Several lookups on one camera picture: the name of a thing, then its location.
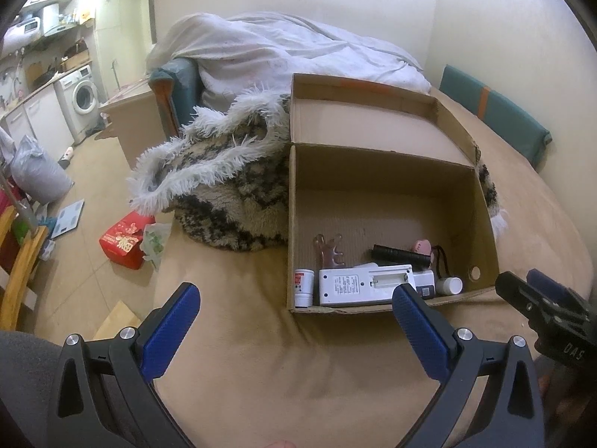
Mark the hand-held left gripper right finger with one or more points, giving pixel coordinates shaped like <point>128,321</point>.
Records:
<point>419,331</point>

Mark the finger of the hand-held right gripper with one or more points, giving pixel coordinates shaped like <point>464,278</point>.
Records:
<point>517,296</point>
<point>552,287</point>

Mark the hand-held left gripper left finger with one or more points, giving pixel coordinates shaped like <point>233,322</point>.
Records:
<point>170,331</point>

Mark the white charger plug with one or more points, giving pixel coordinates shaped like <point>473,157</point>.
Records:
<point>425,282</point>

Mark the white medicine bottle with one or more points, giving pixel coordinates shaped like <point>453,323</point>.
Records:
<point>303,287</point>
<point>450,285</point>

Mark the white remote control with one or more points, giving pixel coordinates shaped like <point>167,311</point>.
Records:
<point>359,284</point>

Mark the black cylindrical tube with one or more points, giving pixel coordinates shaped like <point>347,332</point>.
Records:
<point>399,255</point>

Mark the pink compact mirror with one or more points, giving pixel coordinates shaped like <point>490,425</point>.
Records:
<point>422,247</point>

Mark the brown translucent hair claw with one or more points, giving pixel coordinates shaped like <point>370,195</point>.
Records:
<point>330,252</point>

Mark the cardboard box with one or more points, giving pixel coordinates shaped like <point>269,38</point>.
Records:
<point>387,182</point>

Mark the flat cardboard piece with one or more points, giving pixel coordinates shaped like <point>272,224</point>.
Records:
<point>116,322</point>

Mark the clear green plastic bag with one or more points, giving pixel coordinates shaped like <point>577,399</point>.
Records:
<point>156,242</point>

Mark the red gift box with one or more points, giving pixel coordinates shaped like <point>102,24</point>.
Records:
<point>121,242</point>

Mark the fluffy patterned blanket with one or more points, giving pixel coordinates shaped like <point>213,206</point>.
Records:
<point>224,196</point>

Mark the person's grey trouser leg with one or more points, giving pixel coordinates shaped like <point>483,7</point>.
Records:
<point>28,368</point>

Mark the bathroom scale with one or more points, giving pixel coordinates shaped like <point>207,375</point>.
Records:
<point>67,218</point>

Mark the yellow wooden chair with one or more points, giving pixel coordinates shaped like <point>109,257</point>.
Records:
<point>23,280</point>

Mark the teal cushion with orange stripe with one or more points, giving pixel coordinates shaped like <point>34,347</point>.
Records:
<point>499,112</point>

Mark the grey plastic bag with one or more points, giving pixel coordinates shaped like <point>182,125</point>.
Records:
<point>39,172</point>

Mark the small wooden table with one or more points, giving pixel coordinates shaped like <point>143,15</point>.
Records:
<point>128,121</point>

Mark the teal padded cushion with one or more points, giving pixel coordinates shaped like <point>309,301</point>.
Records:
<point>179,93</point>

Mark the white kitchen cabinet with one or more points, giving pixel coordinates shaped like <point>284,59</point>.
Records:
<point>42,116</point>

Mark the white washing machine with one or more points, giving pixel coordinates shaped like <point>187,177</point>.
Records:
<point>81,93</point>

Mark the white tall cupboard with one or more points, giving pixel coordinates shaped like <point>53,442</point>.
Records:
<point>123,42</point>

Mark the white duvet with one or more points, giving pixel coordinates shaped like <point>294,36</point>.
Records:
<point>289,46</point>

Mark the white water heater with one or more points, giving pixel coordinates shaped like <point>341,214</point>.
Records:
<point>23,32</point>

